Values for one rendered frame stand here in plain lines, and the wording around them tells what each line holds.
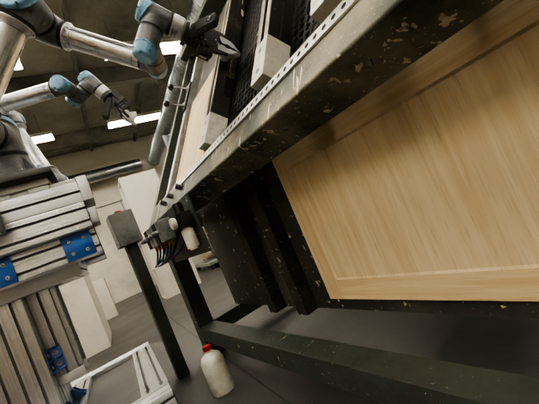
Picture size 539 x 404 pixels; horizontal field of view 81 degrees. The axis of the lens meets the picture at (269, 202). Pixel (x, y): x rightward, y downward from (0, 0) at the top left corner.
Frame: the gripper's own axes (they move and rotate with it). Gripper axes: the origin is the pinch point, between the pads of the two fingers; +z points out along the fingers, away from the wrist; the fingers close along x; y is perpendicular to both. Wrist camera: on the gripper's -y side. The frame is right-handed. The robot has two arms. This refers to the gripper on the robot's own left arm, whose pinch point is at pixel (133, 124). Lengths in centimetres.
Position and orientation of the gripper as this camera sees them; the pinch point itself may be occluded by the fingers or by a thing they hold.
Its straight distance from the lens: 192.6
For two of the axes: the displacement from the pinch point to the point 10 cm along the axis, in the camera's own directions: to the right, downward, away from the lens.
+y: 5.4, -7.3, 4.2
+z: 7.3, 6.6, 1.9
